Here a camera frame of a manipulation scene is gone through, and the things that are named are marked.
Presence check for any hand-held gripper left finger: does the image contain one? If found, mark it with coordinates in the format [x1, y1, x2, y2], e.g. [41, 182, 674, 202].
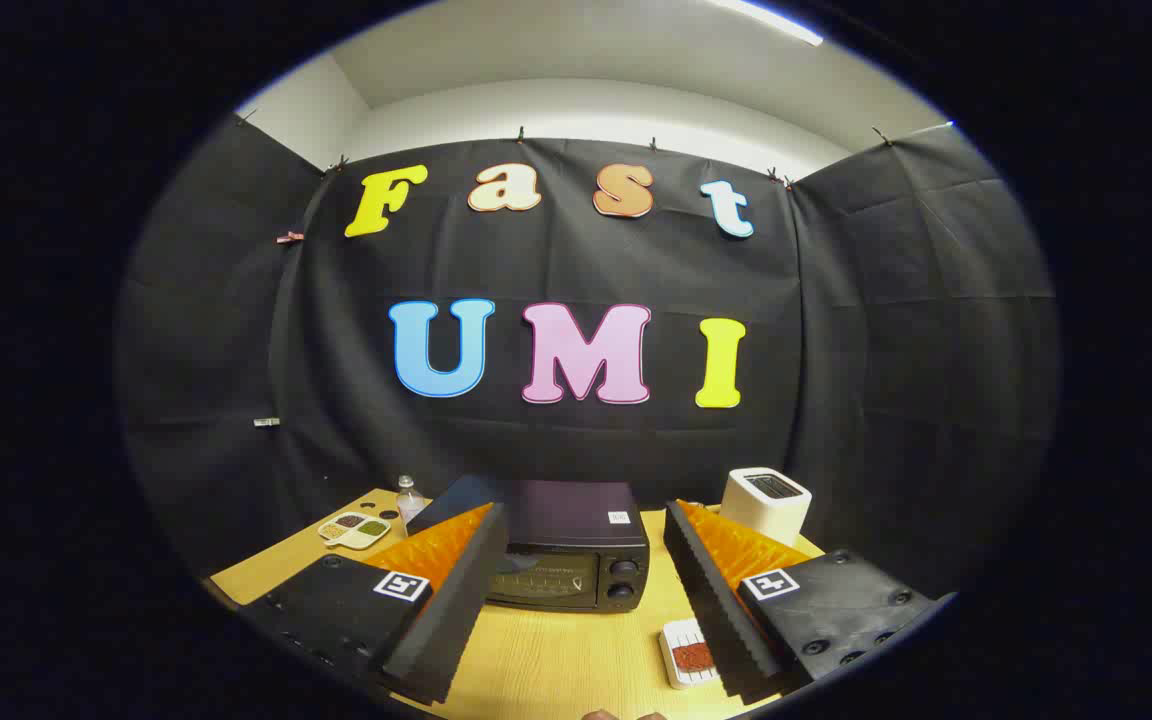
[236, 502, 510, 706]

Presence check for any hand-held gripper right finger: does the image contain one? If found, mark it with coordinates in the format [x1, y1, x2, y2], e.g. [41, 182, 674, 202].
[663, 499, 937, 706]

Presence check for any black toaster oven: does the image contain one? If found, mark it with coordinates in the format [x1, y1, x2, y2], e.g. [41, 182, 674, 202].
[406, 474, 651, 613]

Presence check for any white bread toaster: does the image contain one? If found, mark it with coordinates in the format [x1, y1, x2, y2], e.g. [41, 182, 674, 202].
[719, 467, 813, 548]

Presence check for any white ribbed tray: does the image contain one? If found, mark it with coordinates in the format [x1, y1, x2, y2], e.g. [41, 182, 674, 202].
[659, 618, 727, 691]

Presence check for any clear plastic bottle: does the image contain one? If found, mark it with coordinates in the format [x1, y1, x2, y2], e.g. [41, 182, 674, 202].
[395, 475, 428, 531]

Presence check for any divided plate with beans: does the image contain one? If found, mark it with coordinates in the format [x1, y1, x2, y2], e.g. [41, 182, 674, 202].
[317, 511, 393, 551]

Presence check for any black backdrop cloth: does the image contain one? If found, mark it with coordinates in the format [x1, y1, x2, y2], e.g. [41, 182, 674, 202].
[116, 112, 1062, 601]

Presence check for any row of dark clips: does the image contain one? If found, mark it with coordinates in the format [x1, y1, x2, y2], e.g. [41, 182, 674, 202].
[236, 108, 897, 191]

